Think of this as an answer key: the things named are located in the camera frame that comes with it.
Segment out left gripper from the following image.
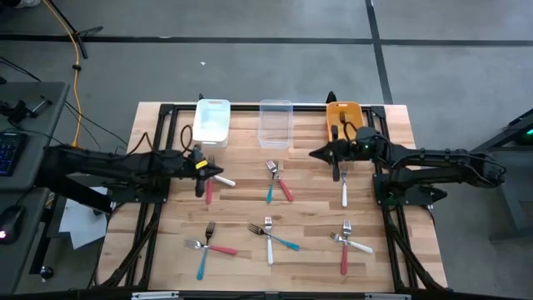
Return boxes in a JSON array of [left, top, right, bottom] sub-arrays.
[[182, 144, 225, 198]]

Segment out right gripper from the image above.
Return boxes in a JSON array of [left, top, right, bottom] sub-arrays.
[[309, 123, 363, 183]]

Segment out red handled fork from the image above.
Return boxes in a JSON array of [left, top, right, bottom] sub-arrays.
[[265, 160, 295, 203], [184, 238, 239, 257], [205, 155, 216, 205], [340, 219, 353, 277]]

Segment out white handled fork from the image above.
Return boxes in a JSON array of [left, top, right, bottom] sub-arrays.
[[329, 232, 374, 255], [212, 174, 237, 188], [340, 166, 349, 208], [264, 215, 275, 266]]

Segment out white plastic bin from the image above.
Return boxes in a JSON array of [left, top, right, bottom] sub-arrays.
[[192, 98, 232, 149]]

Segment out yellow plastic bin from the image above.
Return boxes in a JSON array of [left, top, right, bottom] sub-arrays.
[[326, 101, 366, 145]]

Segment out clear plastic bin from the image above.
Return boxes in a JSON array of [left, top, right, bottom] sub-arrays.
[[257, 98, 294, 150]]

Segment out black overhead crossbeam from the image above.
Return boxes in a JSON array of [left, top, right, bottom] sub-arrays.
[[0, 287, 533, 300]]

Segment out black diagonal support bar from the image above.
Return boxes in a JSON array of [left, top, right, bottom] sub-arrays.
[[35, 172, 116, 213]]

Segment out white paper sheets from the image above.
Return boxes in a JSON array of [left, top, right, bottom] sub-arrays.
[[57, 186, 110, 251]]

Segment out grey desk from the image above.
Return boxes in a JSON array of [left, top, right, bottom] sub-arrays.
[[0, 187, 52, 295], [0, 81, 71, 192]]

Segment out black tripod stand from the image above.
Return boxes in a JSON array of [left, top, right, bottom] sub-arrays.
[[43, 0, 105, 60]]

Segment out dark side table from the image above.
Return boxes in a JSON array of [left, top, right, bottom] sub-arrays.
[[470, 107, 533, 243]]

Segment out backlit black keyboard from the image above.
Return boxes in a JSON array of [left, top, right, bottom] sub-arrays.
[[0, 132, 27, 178]]

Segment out black clamp tool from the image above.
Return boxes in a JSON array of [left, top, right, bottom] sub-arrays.
[[0, 95, 54, 125]]

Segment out black computer mouse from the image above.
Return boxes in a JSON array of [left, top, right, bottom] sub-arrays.
[[0, 204, 26, 246]]

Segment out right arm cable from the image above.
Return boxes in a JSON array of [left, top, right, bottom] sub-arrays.
[[341, 119, 361, 145]]

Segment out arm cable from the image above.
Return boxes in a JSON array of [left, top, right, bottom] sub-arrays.
[[124, 123, 195, 159], [341, 119, 361, 145]]

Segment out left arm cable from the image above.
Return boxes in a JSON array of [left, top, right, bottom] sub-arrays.
[[124, 123, 195, 159]]

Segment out black aluminium table frame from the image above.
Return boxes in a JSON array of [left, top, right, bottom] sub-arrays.
[[93, 93, 449, 293]]

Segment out silver metal bracket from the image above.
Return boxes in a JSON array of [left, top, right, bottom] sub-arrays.
[[365, 292, 412, 300], [131, 291, 181, 300]]

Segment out thin black floor cable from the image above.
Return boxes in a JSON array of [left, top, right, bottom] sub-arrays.
[[64, 101, 129, 148], [0, 56, 42, 83]]

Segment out yellow cable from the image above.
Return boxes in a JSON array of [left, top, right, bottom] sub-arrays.
[[41, 0, 84, 150]]

